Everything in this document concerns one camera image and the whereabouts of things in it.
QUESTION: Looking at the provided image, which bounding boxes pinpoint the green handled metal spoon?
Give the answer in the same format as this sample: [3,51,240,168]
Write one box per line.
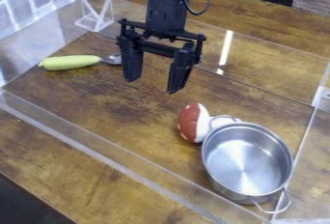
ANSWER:
[39,54,122,70]

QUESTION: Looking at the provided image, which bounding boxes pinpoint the clear acrylic triangle bracket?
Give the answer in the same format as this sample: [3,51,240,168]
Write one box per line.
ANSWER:
[75,0,115,32]

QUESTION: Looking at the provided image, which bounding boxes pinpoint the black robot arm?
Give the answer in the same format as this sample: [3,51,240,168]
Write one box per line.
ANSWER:
[118,0,210,94]

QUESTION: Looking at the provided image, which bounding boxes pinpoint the red white plush mushroom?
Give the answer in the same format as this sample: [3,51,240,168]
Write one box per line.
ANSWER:
[177,102,240,143]

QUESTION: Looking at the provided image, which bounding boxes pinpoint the clear acrylic enclosure wall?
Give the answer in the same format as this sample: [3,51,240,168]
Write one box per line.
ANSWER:
[0,0,330,224]

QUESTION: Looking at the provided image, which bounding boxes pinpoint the silver metal pot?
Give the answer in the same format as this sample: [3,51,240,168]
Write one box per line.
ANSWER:
[202,115,294,214]

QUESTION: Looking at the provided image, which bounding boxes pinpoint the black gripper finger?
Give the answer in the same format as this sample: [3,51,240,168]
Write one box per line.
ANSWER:
[168,49,196,94]
[121,38,143,82]

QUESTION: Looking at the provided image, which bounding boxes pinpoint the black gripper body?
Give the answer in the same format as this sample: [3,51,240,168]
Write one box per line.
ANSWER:
[118,18,206,64]

